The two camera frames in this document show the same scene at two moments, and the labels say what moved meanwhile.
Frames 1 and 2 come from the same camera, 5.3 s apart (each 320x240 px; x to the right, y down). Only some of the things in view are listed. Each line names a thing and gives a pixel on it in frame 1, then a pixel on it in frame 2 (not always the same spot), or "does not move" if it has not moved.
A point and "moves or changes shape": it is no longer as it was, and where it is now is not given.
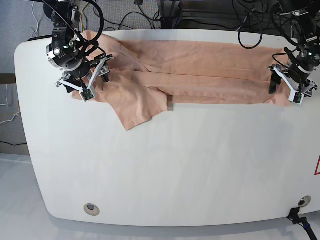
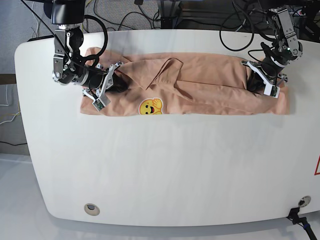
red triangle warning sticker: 317,169 does not move
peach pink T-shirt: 146,75 moves or changes shape
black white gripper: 306,88 to 269,71
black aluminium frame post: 169,11 does not move
